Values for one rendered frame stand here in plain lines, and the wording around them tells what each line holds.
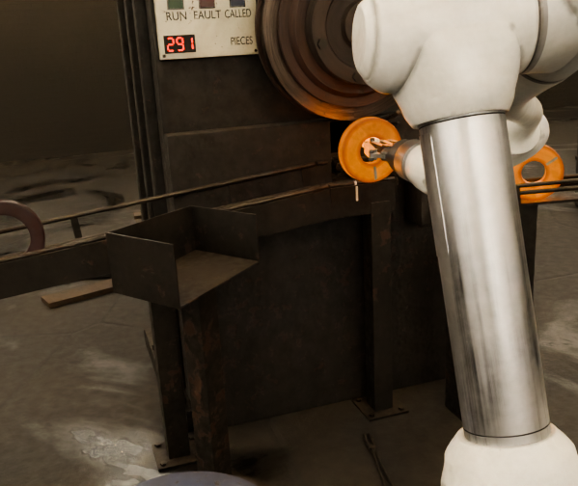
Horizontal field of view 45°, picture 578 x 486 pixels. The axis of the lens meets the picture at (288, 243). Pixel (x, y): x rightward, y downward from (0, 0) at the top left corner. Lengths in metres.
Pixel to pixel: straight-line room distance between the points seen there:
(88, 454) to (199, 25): 1.22
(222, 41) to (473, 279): 1.22
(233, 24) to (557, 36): 1.16
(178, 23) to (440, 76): 1.15
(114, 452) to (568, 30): 1.65
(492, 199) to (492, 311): 0.13
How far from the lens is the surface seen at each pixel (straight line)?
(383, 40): 0.79
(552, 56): 0.88
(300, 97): 1.80
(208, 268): 1.59
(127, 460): 2.05
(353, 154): 1.66
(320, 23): 1.72
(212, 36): 1.87
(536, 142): 1.42
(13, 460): 2.18
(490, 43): 0.81
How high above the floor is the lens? 1.10
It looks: 17 degrees down
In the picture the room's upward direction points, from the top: 3 degrees counter-clockwise
